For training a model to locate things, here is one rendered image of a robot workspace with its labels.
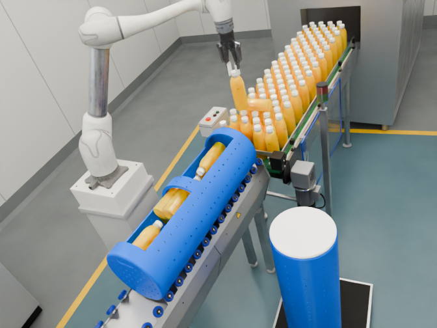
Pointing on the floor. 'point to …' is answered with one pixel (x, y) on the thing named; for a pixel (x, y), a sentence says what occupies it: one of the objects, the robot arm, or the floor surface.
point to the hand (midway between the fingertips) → (233, 69)
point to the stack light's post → (326, 160)
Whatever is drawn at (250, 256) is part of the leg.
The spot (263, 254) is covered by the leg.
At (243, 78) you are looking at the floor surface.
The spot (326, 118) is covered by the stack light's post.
